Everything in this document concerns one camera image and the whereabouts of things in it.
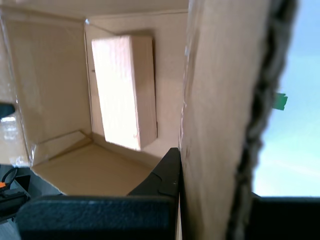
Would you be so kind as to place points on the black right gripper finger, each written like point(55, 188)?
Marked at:
point(100, 217)
point(287, 220)

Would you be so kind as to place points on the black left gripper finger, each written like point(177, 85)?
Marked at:
point(6, 109)

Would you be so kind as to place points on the light wooden block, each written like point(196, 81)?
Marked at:
point(117, 95)

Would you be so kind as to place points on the brown cardboard box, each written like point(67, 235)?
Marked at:
point(220, 100)

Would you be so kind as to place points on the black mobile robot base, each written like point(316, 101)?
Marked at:
point(15, 197)

